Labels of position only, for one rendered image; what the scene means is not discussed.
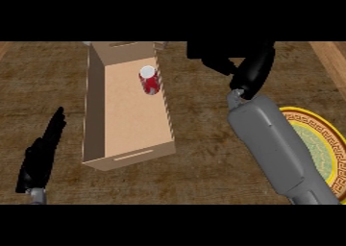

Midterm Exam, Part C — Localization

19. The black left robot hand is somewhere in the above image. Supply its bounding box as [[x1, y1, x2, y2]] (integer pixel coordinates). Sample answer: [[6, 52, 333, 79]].
[[15, 106, 68, 194]]

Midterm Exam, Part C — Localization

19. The red can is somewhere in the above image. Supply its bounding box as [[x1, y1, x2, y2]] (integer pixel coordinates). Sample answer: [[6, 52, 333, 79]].
[[138, 64, 161, 96]]

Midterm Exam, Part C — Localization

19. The brown cardboard box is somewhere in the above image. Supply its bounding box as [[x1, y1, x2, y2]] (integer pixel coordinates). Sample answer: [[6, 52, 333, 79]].
[[81, 41, 178, 172]]

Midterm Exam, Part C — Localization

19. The yellow and brown patterned plate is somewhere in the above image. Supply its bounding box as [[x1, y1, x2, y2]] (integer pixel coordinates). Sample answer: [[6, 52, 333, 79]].
[[278, 106, 346, 206]]

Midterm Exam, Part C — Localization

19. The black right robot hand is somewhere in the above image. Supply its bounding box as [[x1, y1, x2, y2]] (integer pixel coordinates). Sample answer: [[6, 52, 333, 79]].
[[187, 41, 277, 101]]

